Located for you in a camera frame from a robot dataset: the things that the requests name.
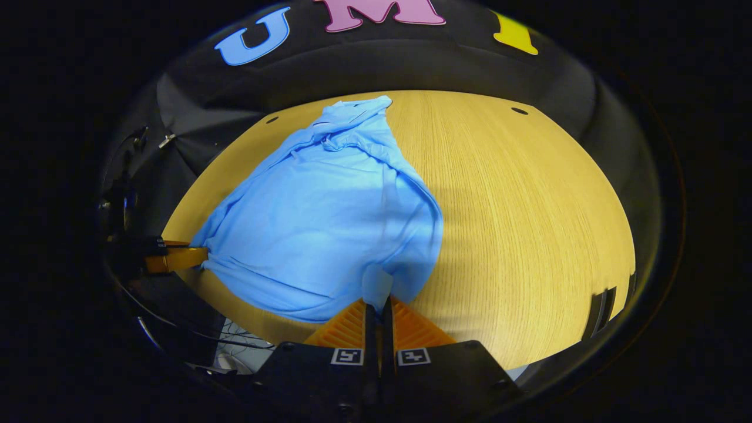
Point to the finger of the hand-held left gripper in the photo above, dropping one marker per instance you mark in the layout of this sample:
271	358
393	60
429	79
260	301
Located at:
176	257

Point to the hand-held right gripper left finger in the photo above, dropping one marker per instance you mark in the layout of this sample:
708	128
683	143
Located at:
370	329

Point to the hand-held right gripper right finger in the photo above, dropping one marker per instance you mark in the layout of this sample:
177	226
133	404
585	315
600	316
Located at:
386	329

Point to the light blue T-shirt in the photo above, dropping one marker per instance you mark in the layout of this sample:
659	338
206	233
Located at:
323	223

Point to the white clip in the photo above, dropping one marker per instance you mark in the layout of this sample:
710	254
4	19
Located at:
167	141

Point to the dark slatted object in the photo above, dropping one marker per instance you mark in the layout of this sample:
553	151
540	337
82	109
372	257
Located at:
596	314

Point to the black backdrop cloth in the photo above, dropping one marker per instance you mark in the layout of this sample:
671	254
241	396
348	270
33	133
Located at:
411	59

